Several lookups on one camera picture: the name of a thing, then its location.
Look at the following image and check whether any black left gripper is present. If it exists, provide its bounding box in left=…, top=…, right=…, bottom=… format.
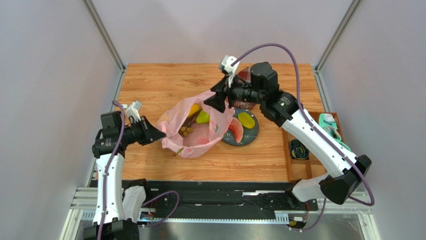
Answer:
left=119, top=115, right=166, bottom=146

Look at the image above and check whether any fake watermelon slice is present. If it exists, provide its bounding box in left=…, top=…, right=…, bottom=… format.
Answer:
left=228, top=117, right=244, bottom=144

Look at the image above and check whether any yellow green fake mango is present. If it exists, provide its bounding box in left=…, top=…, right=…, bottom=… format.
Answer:
left=237, top=112, right=256, bottom=129

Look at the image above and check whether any fake grape bunch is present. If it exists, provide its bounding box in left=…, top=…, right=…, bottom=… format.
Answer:
left=178, top=118, right=196, bottom=138

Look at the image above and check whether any pink plastic bag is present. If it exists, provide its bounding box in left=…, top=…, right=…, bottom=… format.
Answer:
left=156, top=90, right=234, bottom=158

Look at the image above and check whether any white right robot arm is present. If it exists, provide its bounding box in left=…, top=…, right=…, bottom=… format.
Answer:
left=204, top=62, right=372, bottom=206

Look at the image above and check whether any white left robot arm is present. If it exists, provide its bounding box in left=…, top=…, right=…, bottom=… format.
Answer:
left=83, top=111, right=166, bottom=240

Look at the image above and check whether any green fake fruit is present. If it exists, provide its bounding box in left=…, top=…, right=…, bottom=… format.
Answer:
left=196, top=110, right=210, bottom=125

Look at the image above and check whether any red plaid cloth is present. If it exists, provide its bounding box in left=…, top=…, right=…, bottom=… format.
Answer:
left=237, top=66, right=251, bottom=84

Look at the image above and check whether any blue patterned rolled sock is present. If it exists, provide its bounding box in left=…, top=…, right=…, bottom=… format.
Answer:
left=289, top=139, right=310, bottom=160

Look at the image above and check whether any wooden compartment tray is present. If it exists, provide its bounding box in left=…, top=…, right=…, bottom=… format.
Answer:
left=282, top=130, right=327, bottom=182

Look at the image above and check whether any upper green white sock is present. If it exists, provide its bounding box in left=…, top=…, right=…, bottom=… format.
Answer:
left=318, top=113, right=351, bottom=151

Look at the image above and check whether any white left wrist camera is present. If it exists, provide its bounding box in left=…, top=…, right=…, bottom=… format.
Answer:
left=122, top=100, right=142, bottom=124

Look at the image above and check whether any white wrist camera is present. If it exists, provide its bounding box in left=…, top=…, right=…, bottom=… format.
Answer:
left=122, top=100, right=142, bottom=124
left=218, top=55, right=240, bottom=87

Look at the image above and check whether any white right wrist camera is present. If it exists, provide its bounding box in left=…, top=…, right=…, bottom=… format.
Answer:
left=218, top=55, right=240, bottom=87

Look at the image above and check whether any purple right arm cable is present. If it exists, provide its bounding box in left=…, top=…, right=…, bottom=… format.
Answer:
left=231, top=43, right=376, bottom=233

